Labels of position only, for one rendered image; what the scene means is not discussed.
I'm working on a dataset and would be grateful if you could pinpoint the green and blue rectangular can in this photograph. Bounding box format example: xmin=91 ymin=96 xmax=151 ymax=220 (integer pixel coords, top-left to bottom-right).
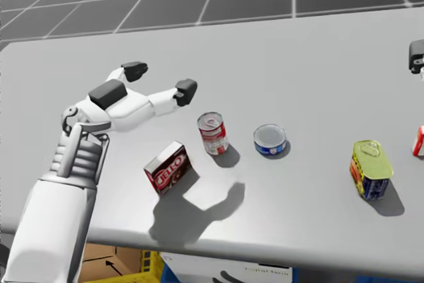
xmin=349 ymin=139 xmax=395 ymax=201

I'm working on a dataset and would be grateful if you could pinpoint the red and white can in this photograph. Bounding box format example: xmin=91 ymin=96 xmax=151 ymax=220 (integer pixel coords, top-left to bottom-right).
xmin=197 ymin=111 xmax=230 ymax=156

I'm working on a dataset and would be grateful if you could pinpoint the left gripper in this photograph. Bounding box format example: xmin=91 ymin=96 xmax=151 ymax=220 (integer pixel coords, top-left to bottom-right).
xmin=75 ymin=60 xmax=198 ymax=133

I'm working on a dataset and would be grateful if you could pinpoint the yellow box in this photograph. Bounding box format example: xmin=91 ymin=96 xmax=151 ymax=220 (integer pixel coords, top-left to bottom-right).
xmin=81 ymin=249 xmax=164 ymax=283

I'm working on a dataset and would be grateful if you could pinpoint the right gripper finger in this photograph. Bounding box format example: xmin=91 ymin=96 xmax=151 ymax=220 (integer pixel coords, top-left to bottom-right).
xmin=408 ymin=39 xmax=424 ymax=80

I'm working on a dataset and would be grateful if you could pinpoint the blue flat can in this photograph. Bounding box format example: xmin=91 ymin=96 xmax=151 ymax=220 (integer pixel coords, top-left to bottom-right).
xmin=253 ymin=123 xmax=288 ymax=157

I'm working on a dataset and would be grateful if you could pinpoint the white box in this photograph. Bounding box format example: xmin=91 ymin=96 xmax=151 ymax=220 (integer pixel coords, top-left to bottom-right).
xmin=160 ymin=251 xmax=294 ymax=283

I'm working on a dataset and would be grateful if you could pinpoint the red and white carton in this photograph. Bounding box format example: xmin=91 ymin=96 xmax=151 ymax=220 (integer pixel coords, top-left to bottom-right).
xmin=411 ymin=125 xmax=424 ymax=157

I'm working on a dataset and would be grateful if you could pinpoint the brown box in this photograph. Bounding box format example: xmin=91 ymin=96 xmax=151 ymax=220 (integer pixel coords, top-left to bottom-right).
xmin=78 ymin=243 xmax=143 ymax=283

